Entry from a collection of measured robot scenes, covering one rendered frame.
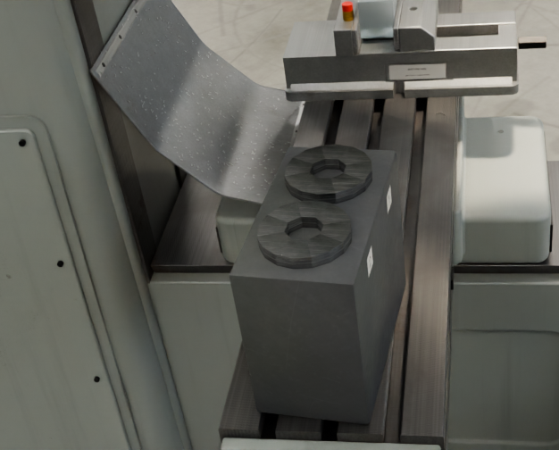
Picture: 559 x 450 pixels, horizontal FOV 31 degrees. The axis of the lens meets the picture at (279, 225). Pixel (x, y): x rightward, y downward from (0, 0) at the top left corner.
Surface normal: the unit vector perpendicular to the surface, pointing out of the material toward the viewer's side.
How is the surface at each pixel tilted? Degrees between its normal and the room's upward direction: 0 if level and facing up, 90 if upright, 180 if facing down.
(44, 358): 88
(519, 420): 90
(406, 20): 0
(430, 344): 0
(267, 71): 0
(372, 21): 90
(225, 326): 90
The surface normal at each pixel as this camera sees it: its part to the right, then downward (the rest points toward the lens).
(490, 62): -0.16, 0.61
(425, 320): -0.13, -0.80
